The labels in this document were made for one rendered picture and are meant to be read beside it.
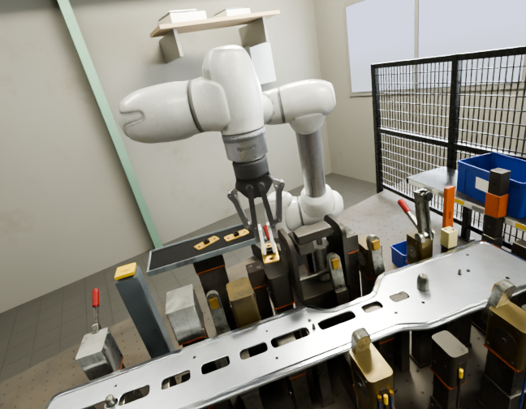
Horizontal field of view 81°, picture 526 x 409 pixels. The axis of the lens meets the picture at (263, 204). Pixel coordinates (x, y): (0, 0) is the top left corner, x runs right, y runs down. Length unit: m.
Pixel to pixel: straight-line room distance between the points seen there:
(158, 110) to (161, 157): 3.00
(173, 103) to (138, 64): 2.97
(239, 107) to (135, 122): 0.20
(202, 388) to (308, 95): 0.92
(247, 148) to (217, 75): 0.14
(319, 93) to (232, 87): 0.59
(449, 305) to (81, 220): 3.33
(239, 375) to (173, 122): 0.60
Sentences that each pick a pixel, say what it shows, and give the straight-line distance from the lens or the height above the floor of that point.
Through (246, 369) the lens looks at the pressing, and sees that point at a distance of 0.85.
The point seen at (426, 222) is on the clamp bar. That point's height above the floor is 1.10.
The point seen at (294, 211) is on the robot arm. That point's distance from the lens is 1.52.
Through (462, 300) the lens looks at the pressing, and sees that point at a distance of 1.00.
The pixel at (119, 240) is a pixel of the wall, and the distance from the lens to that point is 3.77.
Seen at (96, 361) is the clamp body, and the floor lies 1.03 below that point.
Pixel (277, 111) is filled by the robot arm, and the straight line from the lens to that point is 1.12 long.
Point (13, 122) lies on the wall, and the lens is 3.53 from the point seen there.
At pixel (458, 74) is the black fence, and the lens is 1.70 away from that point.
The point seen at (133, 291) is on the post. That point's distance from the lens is 1.10.
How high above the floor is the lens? 1.65
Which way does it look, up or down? 23 degrees down
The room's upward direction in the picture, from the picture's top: 12 degrees counter-clockwise
